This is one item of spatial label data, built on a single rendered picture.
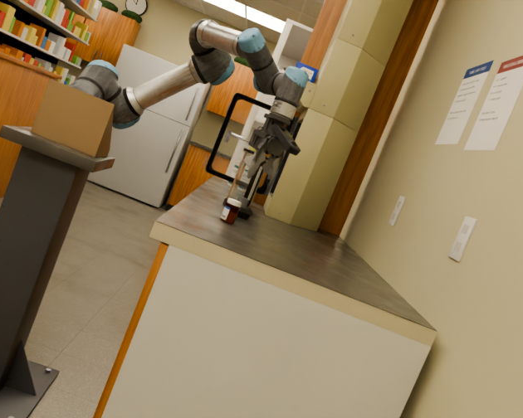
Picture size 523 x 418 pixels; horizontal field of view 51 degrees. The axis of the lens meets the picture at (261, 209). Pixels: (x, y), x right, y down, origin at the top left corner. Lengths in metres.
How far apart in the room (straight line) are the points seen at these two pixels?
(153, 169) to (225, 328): 6.03
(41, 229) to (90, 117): 0.42
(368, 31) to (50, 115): 1.26
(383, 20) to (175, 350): 1.63
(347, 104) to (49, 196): 1.21
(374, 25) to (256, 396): 1.58
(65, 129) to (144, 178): 5.29
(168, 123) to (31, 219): 5.30
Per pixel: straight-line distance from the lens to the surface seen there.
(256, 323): 1.30
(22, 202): 2.05
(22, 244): 2.08
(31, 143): 1.97
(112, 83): 2.17
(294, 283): 1.28
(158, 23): 8.11
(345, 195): 2.70
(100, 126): 2.00
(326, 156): 2.34
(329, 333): 1.32
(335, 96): 2.32
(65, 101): 2.04
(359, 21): 2.38
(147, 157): 7.28
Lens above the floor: 1.17
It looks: 5 degrees down
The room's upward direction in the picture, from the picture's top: 22 degrees clockwise
